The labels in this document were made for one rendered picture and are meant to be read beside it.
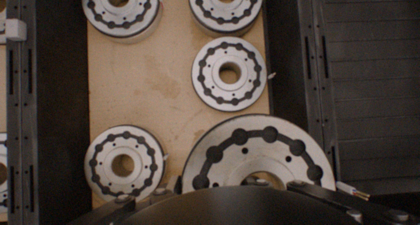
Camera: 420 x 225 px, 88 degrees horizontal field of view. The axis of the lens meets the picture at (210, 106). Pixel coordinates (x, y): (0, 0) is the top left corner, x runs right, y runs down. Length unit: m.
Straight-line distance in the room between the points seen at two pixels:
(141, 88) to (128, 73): 0.03
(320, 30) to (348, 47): 0.14
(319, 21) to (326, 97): 0.08
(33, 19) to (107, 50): 0.10
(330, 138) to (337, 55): 0.17
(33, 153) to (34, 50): 0.10
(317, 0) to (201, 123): 0.21
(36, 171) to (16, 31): 0.14
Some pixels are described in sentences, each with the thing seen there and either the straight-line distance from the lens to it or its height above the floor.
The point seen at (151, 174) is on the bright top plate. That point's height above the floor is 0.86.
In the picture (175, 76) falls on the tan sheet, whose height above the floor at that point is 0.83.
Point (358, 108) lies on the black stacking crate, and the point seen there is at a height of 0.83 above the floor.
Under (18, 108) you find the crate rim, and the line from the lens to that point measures 0.29.
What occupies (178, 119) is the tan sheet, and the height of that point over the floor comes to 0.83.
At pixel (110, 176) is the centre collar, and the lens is 0.31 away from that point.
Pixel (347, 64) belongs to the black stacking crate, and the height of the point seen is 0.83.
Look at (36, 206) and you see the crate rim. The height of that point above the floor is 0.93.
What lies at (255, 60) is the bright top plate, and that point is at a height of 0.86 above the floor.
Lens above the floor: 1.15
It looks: 86 degrees down
